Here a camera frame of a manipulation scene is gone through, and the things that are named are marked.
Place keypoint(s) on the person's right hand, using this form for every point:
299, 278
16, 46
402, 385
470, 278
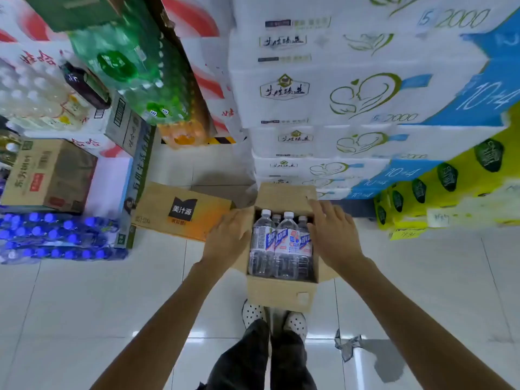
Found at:
335, 239

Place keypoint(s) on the person's left hand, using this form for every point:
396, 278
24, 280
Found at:
229, 239

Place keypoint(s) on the brown cardboard box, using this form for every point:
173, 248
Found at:
280, 294

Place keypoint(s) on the person's right forearm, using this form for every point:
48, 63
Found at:
414, 333

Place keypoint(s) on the person's left forearm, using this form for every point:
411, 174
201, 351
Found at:
162, 333

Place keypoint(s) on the orange juice carton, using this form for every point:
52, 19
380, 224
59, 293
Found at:
162, 215

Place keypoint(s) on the person's white left clog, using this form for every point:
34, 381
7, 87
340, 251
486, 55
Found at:
252, 314

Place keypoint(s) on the person's white clog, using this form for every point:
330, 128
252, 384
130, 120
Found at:
298, 324
252, 314

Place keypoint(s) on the person's white right clog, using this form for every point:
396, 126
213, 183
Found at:
298, 324

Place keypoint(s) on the yellow paper price tag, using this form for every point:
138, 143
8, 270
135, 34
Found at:
408, 234

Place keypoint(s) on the white green printed carton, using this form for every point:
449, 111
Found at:
140, 178

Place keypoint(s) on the clear plastic scrap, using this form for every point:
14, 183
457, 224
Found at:
347, 347

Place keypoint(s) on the white paper price tag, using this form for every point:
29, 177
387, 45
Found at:
443, 218

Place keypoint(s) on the pack of orange bottles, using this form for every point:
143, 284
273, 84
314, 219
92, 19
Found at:
185, 136

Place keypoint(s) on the stack of white tissue packs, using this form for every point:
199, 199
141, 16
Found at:
357, 97

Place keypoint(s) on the stack of yellow tissue packs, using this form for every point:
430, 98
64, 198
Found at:
467, 174

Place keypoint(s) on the packs of blue cap bottles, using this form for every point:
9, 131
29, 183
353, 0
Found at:
53, 239

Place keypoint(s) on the brown printed carton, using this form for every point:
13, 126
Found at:
36, 178

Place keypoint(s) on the pack of green bottles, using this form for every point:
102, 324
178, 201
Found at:
122, 64

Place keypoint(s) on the dark drink bottle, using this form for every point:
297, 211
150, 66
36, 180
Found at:
87, 87

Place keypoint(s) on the yellow green bottle pack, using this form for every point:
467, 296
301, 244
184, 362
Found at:
10, 146

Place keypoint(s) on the pack of white bottles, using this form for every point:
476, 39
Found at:
28, 93

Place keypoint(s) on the dark green carton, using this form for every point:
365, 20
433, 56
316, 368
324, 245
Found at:
69, 12

